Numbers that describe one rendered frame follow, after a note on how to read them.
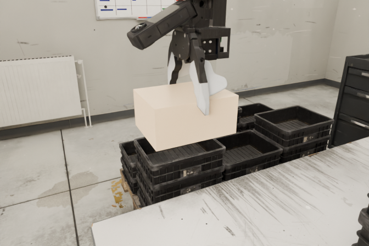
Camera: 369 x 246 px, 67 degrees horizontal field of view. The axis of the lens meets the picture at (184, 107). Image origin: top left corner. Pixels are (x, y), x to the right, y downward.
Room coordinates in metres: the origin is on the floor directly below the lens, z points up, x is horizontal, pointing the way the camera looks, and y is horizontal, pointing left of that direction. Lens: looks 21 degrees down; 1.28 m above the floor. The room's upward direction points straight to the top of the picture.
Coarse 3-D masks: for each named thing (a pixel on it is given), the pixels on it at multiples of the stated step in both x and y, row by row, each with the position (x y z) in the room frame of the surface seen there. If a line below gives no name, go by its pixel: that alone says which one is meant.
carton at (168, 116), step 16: (144, 96) 0.47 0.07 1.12; (160, 96) 0.47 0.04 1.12; (176, 96) 0.47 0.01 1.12; (192, 96) 0.47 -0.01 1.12; (224, 96) 0.47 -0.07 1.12; (144, 112) 0.45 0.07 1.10; (160, 112) 0.41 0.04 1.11; (176, 112) 0.42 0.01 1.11; (192, 112) 0.43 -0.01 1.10; (224, 112) 0.46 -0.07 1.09; (144, 128) 0.46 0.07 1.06; (160, 128) 0.41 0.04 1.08; (176, 128) 0.42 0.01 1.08; (192, 128) 0.43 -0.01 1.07; (208, 128) 0.45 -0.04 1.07; (224, 128) 0.46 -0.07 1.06; (160, 144) 0.41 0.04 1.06; (176, 144) 0.42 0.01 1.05
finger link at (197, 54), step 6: (192, 42) 0.45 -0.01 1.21; (192, 48) 0.45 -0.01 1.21; (198, 48) 0.45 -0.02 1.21; (192, 54) 0.45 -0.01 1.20; (198, 54) 0.44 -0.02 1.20; (204, 54) 0.45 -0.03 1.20; (192, 60) 0.45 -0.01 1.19; (198, 60) 0.44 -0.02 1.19; (204, 60) 0.44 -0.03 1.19; (198, 66) 0.43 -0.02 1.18; (198, 72) 0.43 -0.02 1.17; (204, 72) 0.44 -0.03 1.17; (198, 78) 0.43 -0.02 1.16; (204, 78) 0.44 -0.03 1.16
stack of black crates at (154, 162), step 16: (144, 144) 1.33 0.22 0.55; (192, 144) 1.45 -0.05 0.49; (208, 144) 1.36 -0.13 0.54; (144, 160) 1.13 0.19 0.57; (160, 160) 1.27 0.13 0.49; (176, 160) 1.10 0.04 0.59; (192, 160) 1.14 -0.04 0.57; (208, 160) 1.19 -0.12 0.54; (144, 176) 1.15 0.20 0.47; (160, 176) 1.08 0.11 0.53; (176, 176) 1.11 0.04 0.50; (192, 176) 1.14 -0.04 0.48; (208, 176) 1.19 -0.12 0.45; (144, 192) 1.17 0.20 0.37; (160, 192) 1.08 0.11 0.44; (176, 192) 1.11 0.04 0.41
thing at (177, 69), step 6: (174, 60) 0.52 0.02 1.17; (180, 60) 0.52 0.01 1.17; (168, 66) 0.55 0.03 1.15; (174, 66) 0.52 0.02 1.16; (180, 66) 0.52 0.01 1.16; (186, 66) 0.55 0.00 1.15; (168, 72) 0.55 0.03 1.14; (174, 72) 0.53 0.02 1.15; (180, 72) 0.55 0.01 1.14; (186, 72) 0.56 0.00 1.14; (168, 78) 0.55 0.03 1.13; (174, 78) 0.54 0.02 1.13; (168, 84) 0.55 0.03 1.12
